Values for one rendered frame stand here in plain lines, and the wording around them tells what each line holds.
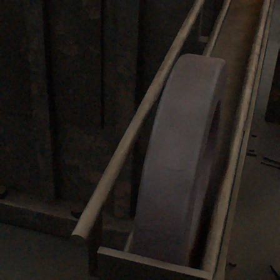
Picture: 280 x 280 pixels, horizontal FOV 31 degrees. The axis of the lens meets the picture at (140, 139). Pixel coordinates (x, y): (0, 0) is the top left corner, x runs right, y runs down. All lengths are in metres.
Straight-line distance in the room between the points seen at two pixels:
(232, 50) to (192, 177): 0.51
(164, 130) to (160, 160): 0.02
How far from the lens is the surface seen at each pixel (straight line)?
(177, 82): 0.33
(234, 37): 0.83
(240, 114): 0.54
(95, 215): 0.34
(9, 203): 1.32
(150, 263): 0.32
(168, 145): 0.30
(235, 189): 0.46
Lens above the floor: 0.90
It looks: 32 degrees down
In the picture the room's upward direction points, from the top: 3 degrees clockwise
